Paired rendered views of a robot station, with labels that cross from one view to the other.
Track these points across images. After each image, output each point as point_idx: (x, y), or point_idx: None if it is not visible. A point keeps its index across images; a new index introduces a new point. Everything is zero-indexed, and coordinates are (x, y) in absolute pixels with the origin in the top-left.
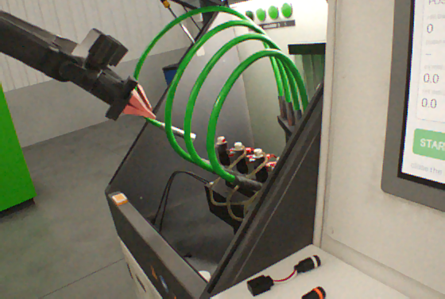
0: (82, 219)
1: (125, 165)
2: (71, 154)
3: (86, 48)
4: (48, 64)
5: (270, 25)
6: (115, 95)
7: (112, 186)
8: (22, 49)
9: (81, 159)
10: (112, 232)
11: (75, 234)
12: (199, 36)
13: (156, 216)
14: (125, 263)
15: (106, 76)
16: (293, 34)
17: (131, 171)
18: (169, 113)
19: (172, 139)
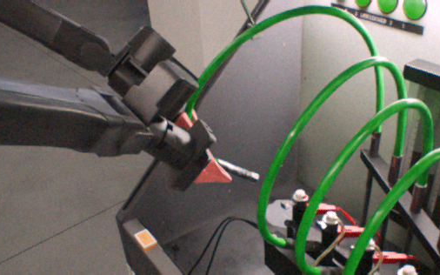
0: (18, 157)
1: (147, 187)
2: None
3: (152, 99)
4: (104, 144)
5: (375, 16)
6: (186, 160)
7: (129, 213)
8: (70, 135)
9: (1, 61)
10: (64, 181)
11: (11, 182)
12: (257, 7)
13: (196, 265)
14: (88, 228)
15: (175, 132)
16: (413, 45)
17: (154, 193)
18: (267, 197)
19: (263, 227)
